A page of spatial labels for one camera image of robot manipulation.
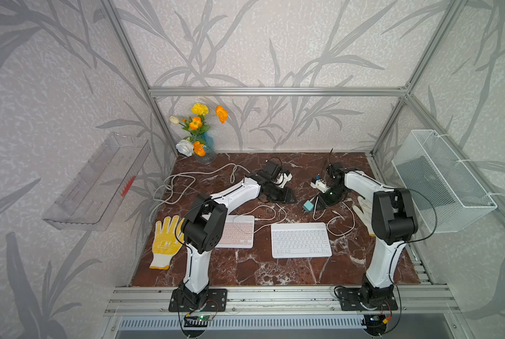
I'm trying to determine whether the white charging cable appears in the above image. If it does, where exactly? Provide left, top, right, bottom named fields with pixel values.
left=312, top=195, right=358, bottom=238

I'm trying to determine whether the teal charger plug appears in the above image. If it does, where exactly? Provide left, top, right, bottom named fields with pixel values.
left=303, top=200, right=316, bottom=213

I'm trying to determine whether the pink wireless keyboard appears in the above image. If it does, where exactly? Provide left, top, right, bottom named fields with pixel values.
left=216, top=215, right=255, bottom=249

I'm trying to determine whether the white wireless keyboard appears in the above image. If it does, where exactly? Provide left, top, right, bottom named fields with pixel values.
left=271, top=223, right=332, bottom=258

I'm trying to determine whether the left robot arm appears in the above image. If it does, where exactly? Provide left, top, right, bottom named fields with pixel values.
left=182, top=161, right=296, bottom=296

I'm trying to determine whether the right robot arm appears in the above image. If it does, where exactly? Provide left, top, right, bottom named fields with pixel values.
left=313, top=162, right=417, bottom=293

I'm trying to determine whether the white work glove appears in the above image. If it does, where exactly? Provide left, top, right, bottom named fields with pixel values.
left=352, top=196, right=375, bottom=237

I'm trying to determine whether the flower bouquet in vase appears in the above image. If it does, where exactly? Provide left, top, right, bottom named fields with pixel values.
left=169, top=103, right=217, bottom=165

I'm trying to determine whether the yellow work glove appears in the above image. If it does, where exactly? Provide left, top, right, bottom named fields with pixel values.
left=149, top=216, right=183, bottom=270

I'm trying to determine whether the pink keyboard charging cable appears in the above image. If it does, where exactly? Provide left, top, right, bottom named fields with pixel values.
left=230, top=203, right=288, bottom=236

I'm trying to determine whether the power strip white cord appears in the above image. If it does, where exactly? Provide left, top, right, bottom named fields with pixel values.
left=148, top=162, right=253, bottom=223

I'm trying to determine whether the white wire mesh basket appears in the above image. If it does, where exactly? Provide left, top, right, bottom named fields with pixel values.
left=392, top=129, right=497, bottom=233

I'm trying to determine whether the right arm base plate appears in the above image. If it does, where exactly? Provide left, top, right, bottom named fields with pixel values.
left=334, top=285, right=399, bottom=312

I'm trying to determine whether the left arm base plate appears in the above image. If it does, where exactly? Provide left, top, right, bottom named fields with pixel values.
left=169, top=286, right=228, bottom=313

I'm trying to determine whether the aluminium front rail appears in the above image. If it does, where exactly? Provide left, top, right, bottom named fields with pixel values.
left=104, top=285, right=461, bottom=316

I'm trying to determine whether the clear plastic wall shelf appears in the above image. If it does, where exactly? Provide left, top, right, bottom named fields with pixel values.
left=42, top=133, right=151, bottom=232

